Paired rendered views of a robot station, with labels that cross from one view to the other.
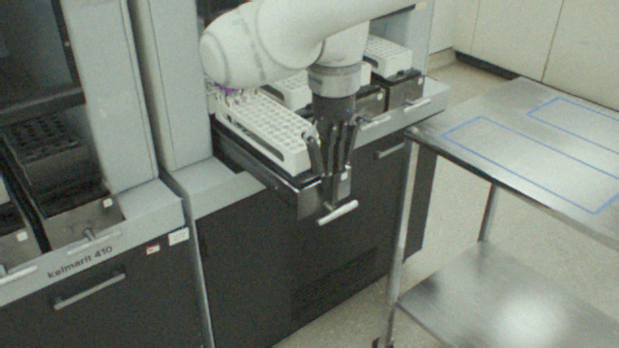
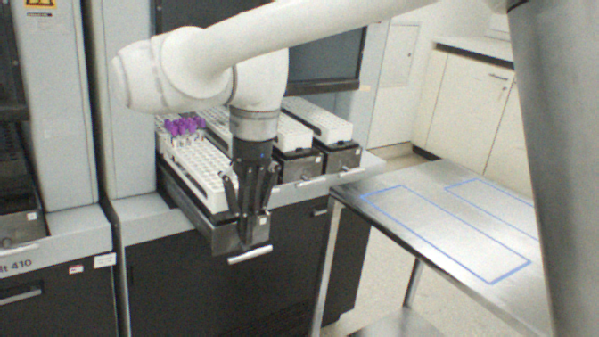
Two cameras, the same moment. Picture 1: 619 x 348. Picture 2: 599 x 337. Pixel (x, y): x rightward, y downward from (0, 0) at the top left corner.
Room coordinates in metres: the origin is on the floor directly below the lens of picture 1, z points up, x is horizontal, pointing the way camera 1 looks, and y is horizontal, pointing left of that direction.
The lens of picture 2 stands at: (0.07, -0.14, 1.30)
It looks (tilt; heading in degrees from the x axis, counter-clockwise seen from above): 25 degrees down; 0
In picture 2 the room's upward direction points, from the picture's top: 7 degrees clockwise
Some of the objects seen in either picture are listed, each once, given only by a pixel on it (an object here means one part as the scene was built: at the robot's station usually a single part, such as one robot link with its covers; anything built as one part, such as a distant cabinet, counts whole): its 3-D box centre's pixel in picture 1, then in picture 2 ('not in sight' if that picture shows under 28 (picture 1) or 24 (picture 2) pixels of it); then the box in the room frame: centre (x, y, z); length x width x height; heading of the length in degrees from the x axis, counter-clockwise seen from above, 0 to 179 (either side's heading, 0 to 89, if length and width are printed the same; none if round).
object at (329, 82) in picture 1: (334, 73); (253, 119); (0.82, -0.05, 1.03); 0.09 x 0.09 x 0.06
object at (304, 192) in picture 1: (237, 126); (184, 168); (1.08, 0.16, 0.78); 0.73 x 0.14 x 0.09; 38
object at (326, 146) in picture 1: (326, 148); (243, 190); (0.81, -0.04, 0.89); 0.04 x 0.01 x 0.11; 38
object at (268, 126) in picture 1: (269, 129); (205, 171); (0.98, 0.08, 0.83); 0.30 x 0.10 x 0.06; 38
